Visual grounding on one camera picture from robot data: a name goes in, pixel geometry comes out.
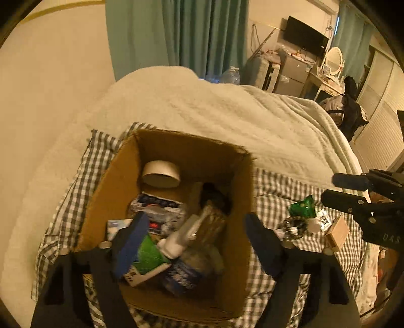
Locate light blue small box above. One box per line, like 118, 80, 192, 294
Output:
106, 218, 135, 242

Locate green and white carton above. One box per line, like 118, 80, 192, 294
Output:
121, 233, 172, 287

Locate white plastic bottle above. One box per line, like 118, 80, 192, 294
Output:
157, 214, 206, 260

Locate white louvered wardrobe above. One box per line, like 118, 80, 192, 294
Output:
350, 47, 404, 174

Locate grey checkered bed sheet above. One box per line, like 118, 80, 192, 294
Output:
32, 123, 370, 328

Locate green foil packet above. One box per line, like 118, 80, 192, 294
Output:
290, 195, 318, 219

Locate white knit blanket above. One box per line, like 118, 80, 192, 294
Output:
0, 65, 363, 303

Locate dark bead bracelet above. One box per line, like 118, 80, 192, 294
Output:
282, 216, 308, 238

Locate small tan cardboard box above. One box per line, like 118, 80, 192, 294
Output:
324, 215, 350, 253

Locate white vanity table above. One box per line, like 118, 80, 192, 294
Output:
303, 71, 344, 101

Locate white oval vanity mirror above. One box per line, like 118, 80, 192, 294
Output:
323, 47, 344, 76

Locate black wall television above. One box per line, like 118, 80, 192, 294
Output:
282, 16, 329, 59

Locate clear plastic water bottle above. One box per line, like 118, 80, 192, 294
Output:
219, 66, 242, 86

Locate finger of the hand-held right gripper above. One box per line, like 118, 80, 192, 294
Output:
320, 189, 371, 216
332, 172, 371, 191

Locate teal curtain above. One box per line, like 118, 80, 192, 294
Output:
106, 0, 250, 83
333, 5, 373, 76

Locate brown cardboard box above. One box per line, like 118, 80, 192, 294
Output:
74, 129, 256, 324

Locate black foil packets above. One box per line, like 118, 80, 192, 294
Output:
129, 192, 187, 236

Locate white tape roll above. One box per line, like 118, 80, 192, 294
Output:
141, 160, 181, 189

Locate black and white sachet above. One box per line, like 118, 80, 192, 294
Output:
316, 211, 332, 233

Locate grey suitcase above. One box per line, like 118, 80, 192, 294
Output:
246, 57, 272, 92

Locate grey cabinet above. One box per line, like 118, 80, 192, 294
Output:
278, 52, 311, 95

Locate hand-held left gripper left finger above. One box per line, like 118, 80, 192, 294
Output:
30, 212, 150, 328

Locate dark clothing on chair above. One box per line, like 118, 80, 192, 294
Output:
325, 76, 370, 142

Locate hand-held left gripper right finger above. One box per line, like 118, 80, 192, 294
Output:
245, 212, 362, 328

